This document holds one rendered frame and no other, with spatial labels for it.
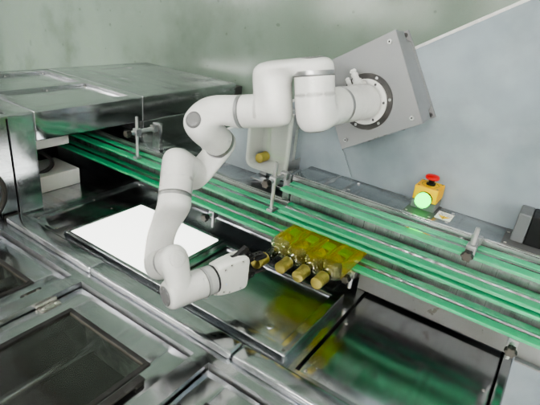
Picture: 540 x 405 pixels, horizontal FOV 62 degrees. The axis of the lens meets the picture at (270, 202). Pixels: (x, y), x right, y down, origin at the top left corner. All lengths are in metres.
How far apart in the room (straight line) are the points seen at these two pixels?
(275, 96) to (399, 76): 0.37
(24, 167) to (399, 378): 1.41
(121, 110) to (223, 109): 0.93
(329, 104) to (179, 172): 0.40
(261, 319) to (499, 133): 0.81
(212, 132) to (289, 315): 0.54
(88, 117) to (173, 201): 0.88
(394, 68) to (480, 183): 0.41
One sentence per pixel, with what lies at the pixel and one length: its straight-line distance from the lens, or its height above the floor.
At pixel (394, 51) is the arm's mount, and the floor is 0.86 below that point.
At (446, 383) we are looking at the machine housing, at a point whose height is 1.09.
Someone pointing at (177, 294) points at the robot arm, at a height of 1.45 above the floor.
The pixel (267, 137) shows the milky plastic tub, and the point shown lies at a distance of 1.64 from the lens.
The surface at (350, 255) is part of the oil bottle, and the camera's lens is 1.31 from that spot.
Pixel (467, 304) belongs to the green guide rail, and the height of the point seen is 0.91.
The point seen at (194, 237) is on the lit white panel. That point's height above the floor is 1.04.
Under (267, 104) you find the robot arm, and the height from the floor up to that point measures 1.19.
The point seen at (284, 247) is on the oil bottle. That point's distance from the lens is 1.32.
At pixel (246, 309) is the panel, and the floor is 1.23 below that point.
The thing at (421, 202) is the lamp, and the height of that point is 0.85.
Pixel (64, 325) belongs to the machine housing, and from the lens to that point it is 1.35.
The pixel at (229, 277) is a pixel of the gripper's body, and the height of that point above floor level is 1.31.
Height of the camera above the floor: 2.09
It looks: 51 degrees down
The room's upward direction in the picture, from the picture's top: 117 degrees counter-clockwise
